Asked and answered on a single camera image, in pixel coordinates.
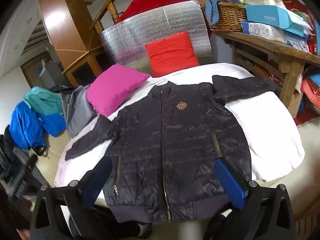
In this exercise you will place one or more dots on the grey garment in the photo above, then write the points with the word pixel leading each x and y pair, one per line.
pixel 80 110

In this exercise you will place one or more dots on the brown lattice door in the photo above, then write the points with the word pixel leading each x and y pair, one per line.
pixel 31 71

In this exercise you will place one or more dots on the pink pillow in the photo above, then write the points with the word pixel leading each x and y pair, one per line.
pixel 115 90

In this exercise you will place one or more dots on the silver foil insulation mat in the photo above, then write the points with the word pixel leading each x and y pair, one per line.
pixel 150 25

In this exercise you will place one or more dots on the red printed bag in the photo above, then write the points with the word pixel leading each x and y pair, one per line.
pixel 313 42

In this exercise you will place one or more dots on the blue cardboard box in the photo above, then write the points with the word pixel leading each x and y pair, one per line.
pixel 267 17

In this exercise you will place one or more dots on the grey cabinet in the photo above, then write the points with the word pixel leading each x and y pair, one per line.
pixel 52 75

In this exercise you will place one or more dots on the white blanket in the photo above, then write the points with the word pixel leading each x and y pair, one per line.
pixel 262 130

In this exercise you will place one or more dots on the low wooden cabinet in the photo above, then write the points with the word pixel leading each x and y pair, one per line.
pixel 77 76

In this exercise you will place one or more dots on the blue and teal jacket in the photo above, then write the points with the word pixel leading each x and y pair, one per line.
pixel 27 122

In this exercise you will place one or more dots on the wicker basket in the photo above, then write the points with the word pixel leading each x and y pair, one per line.
pixel 227 17

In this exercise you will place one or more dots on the dark puffer jacket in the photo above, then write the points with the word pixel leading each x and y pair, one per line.
pixel 175 135

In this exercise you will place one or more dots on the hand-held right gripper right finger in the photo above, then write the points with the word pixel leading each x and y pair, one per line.
pixel 231 185

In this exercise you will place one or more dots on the blue cloth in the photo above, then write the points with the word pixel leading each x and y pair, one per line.
pixel 212 2

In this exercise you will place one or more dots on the brown curved stair panel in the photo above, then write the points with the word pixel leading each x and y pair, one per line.
pixel 65 17

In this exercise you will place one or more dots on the wooden stair railing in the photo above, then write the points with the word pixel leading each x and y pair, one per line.
pixel 114 11

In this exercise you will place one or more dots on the white printed tissue pack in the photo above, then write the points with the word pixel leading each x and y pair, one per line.
pixel 262 31

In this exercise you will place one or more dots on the dark navy garment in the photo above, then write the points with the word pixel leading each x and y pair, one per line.
pixel 60 88

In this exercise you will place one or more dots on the stack of coral cloths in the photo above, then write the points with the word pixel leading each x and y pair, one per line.
pixel 311 92

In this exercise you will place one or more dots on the red pillow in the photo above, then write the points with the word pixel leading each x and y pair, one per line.
pixel 170 55

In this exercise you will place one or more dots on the red cloth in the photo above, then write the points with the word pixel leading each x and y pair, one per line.
pixel 160 0

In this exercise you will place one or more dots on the wooden table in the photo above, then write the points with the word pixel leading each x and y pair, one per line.
pixel 270 47

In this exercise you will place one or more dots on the white blue printed pack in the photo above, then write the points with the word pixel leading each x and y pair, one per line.
pixel 297 43

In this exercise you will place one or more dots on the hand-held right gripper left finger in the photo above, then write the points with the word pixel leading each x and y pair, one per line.
pixel 97 180

